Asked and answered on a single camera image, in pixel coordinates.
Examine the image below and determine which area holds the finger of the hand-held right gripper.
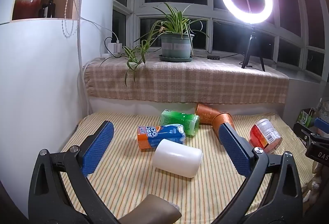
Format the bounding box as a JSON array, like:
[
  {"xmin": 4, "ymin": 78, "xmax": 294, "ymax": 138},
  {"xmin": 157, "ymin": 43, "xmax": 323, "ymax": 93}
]
[
  {"xmin": 314, "ymin": 117, "xmax": 329, "ymax": 134},
  {"xmin": 293, "ymin": 123, "xmax": 315, "ymax": 148}
]

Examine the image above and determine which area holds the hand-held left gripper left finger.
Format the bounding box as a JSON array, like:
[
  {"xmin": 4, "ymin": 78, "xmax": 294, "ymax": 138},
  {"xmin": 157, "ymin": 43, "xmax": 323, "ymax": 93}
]
[{"xmin": 28, "ymin": 120, "xmax": 121, "ymax": 224}]

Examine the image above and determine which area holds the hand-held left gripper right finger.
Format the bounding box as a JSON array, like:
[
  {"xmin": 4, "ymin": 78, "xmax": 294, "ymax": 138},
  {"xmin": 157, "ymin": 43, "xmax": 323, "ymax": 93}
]
[{"xmin": 213, "ymin": 123, "xmax": 304, "ymax": 224}]

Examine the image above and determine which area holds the white plastic cup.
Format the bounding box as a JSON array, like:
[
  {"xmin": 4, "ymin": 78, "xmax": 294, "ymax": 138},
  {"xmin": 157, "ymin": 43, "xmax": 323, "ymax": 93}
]
[{"xmin": 152, "ymin": 138, "xmax": 203, "ymax": 178}]

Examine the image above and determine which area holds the copper patterned cup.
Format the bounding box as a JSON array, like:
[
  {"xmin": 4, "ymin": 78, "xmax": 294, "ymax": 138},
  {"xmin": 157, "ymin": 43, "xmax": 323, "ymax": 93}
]
[
  {"xmin": 211, "ymin": 111, "xmax": 235, "ymax": 137},
  {"xmin": 195, "ymin": 103, "xmax": 221, "ymax": 125}
]

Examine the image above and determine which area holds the green cardboard box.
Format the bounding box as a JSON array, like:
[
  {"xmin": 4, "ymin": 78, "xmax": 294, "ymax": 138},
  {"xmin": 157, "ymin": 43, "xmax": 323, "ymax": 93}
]
[{"xmin": 297, "ymin": 108, "xmax": 319, "ymax": 127}]

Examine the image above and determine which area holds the striped yellow mat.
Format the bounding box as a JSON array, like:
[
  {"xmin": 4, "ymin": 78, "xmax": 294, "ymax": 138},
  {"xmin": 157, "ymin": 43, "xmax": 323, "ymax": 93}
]
[{"xmin": 58, "ymin": 111, "xmax": 316, "ymax": 224}]

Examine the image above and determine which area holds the green drink bottle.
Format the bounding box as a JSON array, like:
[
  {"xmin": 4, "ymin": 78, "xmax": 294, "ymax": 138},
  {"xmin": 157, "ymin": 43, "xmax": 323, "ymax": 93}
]
[{"xmin": 159, "ymin": 109, "xmax": 200, "ymax": 136}]

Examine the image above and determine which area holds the blue orange drink bottle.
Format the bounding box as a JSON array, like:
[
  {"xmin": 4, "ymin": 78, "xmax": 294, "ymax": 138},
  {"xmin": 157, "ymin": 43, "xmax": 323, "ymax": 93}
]
[{"xmin": 137, "ymin": 124, "xmax": 187, "ymax": 151}]

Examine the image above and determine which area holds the plaid beige cloth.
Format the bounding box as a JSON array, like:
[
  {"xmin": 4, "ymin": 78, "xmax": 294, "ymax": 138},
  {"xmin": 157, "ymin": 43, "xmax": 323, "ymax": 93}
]
[{"xmin": 83, "ymin": 56, "xmax": 290, "ymax": 105}]

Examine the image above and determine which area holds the brown cylindrical object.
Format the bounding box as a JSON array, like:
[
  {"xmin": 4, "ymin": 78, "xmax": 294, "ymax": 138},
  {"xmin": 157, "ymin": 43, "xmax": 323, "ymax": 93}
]
[{"xmin": 117, "ymin": 194, "xmax": 182, "ymax": 224}]

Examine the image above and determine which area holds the small spider plant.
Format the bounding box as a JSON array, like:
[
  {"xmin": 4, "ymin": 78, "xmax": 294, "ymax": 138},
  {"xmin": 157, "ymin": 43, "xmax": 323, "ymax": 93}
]
[{"xmin": 100, "ymin": 39, "xmax": 155, "ymax": 87}]

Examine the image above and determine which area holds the black tripod stand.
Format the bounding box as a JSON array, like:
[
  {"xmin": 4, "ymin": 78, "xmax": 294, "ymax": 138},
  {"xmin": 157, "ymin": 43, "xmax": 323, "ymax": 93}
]
[{"xmin": 241, "ymin": 25, "xmax": 266, "ymax": 72}]

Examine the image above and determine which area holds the dark green pot saucer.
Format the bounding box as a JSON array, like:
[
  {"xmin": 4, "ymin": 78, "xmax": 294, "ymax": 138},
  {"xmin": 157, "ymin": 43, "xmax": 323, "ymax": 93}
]
[{"xmin": 159, "ymin": 54, "xmax": 194, "ymax": 63}]

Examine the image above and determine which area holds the green plant pot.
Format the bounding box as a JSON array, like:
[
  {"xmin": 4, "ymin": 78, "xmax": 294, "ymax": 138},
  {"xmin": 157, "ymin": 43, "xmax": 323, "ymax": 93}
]
[{"xmin": 160, "ymin": 33, "xmax": 194, "ymax": 59}]

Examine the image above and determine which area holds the large spider plant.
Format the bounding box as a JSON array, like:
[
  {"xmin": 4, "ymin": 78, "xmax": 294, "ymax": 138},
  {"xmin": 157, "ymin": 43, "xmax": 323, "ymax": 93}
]
[{"xmin": 134, "ymin": 3, "xmax": 210, "ymax": 59}]

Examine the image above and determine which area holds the dark glass bottle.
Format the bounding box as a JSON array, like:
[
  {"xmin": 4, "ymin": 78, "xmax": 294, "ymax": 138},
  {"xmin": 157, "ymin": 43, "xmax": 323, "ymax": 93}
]
[{"xmin": 38, "ymin": 0, "xmax": 56, "ymax": 18}]

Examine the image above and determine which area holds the thick white cord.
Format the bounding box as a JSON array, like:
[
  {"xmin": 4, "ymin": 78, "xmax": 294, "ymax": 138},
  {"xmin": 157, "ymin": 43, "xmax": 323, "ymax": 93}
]
[{"xmin": 76, "ymin": 16, "xmax": 91, "ymax": 114}]

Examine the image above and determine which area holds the black cable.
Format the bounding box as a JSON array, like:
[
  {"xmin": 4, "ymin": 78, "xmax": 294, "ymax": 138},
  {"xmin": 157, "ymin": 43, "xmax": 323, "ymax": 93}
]
[{"xmin": 193, "ymin": 52, "xmax": 244, "ymax": 59}]

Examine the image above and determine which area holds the thin white cable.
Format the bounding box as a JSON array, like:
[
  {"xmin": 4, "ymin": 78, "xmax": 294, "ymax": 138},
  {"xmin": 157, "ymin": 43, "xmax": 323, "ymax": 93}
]
[{"xmin": 57, "ymin": 0, "xmax": 119, "ymax": 43}]

